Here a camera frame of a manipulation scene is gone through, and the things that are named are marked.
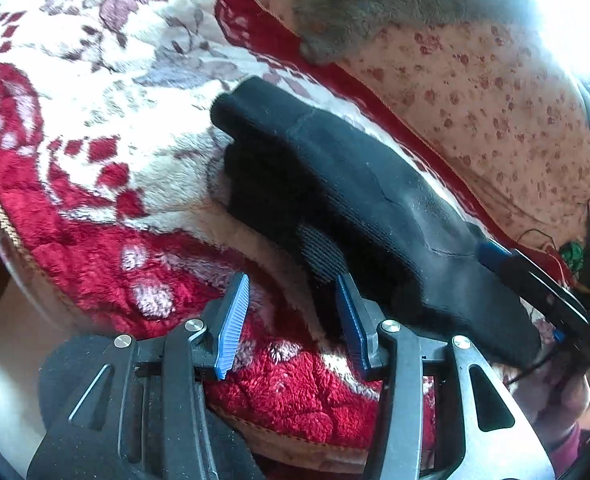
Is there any grey fleece garment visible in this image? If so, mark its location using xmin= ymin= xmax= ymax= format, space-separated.
xmin=292 ymin=0 xmax=541 ymax=64

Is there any beige spotted pillow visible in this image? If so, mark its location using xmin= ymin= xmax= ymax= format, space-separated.
xmin=230 ymin=0 xmax=590 ymax=253

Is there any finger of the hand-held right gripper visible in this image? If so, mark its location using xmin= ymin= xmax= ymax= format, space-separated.
xmin=476 ymin=241 xmax=568 ymax=343
xmin=511 ymin=249 xmax=590 ymax=326

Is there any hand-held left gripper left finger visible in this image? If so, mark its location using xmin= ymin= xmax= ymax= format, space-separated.
xmin=50 ymin=272 xmax=252 ymax=480

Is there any red white floral plush blanket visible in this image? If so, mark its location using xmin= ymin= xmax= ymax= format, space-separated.
xmin=0 ymin=0 xmax=576 ymax=463

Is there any person's right hand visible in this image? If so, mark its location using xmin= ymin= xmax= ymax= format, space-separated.
xmin=535 ymin=360 xmax=590 ymax=441

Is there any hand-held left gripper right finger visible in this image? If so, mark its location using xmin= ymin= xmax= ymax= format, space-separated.
xmin=335 ymin=272 xmax=556 ymax=480

